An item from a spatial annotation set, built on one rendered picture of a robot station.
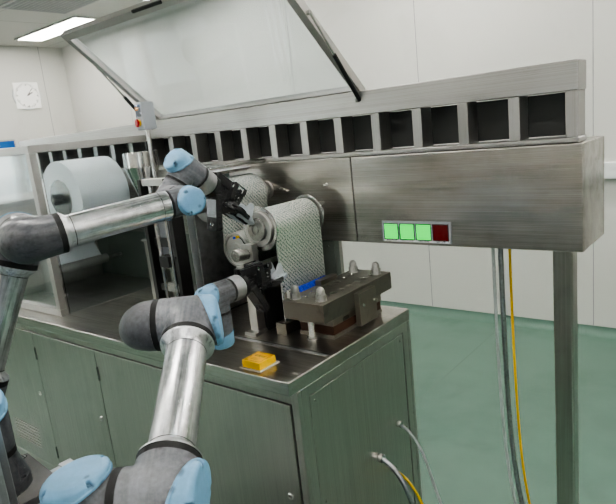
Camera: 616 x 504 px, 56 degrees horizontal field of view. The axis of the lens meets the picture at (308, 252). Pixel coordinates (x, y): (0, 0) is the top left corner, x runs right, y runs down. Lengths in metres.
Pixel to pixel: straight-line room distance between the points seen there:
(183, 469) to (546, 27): 3.65
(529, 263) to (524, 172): 2.61
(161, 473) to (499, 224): 1.21
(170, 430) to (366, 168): 1.20
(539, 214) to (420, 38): 2.91
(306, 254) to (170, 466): 1.11
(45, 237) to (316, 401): 0.84
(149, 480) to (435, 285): 3.85
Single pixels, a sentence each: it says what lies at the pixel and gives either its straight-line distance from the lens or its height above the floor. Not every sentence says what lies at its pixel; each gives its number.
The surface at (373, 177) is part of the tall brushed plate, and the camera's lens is 1.98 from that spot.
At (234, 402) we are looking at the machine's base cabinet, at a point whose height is 0.77.
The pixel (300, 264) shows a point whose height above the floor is 1.11.
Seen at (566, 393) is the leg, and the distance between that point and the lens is 2.10.
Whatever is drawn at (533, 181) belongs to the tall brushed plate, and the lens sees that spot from 1.76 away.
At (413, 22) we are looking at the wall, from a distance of 4.55.
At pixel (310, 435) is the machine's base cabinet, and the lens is 1.70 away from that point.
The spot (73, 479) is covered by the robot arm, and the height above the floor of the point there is 1.05.
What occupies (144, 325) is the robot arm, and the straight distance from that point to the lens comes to 1.30.
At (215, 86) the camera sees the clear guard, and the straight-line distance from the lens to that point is 2.35.
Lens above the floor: 1.56
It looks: 12 degrees down
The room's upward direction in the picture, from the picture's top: 6 degrees counter-clockwise
